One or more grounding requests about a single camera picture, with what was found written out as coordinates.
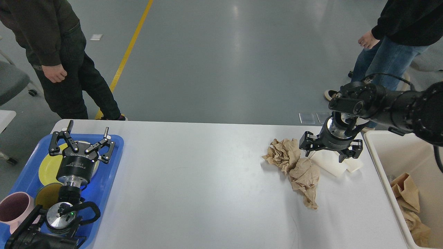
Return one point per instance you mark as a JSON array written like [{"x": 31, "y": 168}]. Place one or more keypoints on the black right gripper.
[{"x": 332, "y": 137}]

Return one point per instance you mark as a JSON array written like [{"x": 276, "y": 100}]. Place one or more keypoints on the white cup behind gripper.
[{"x": 353, "y": 164}]

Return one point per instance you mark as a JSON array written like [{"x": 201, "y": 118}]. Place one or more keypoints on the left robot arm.
[{"x": 56, "y": 227}]

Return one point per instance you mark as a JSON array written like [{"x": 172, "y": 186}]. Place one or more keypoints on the dark green mug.
[{"x": 48, "y": 195}]

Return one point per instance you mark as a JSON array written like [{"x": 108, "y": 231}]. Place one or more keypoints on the yellow plastic plate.
[{"x": 49, "y": 167}]

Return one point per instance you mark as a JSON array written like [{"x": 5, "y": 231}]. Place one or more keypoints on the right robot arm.
[{"x": 417, "y": 112}]

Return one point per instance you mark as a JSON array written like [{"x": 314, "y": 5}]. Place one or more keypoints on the blue plastic tray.
[{"x": 97, "y": 191}]

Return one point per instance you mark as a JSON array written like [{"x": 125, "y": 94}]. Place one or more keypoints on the beige plastic bin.
[{"x": 394, "y": 155}]

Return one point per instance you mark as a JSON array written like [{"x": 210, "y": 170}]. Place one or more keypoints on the brown paper top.
[{"x": 284, "y": 154}]

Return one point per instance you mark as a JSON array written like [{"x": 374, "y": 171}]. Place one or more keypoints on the pink ribbed mug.
[{"x": 15, "y": 208}]

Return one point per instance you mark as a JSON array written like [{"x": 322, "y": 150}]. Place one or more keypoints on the white paper cup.
[{"x": 329, "y": 161}]

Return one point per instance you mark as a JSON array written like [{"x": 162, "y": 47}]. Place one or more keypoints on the right floor socket plate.
[{"x": 323, "y": 117}]

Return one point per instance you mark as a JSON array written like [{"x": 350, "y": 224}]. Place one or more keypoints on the brown paper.
[
  {"x": 305, "y": 177},
  {"x": 284, "y": 154}
]

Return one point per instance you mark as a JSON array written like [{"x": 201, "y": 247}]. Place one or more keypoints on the white side table corner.
[{"x": 6, "y": 116}]

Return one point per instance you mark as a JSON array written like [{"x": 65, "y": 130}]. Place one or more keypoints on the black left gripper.
[{"x": 76, "y": 164}]

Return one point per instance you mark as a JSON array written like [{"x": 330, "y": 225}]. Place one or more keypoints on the person in dark clothes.
[{"x": 51, "y": 34}]

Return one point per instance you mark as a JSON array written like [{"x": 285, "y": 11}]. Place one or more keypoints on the grey office chair right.
[{"x": 431, "y": 60}]

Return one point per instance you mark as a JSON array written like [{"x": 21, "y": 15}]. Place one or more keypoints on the left floor socket plate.
[{"x": 307, "y": 118}]

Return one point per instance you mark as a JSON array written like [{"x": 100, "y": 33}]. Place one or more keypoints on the floor socket plate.
[
  {"x": 307, "y": 118},
  {"x": 323, "y": 117}
]

